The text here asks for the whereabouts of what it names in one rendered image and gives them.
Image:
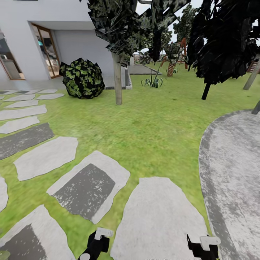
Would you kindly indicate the door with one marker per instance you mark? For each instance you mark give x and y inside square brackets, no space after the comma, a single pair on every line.
[48,50]

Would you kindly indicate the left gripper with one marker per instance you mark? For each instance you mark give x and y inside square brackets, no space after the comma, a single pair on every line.
[102,244]

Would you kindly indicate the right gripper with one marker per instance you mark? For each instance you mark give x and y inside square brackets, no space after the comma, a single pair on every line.
[198,251]

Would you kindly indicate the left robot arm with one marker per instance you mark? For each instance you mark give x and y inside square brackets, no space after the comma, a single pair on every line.
[97,243]

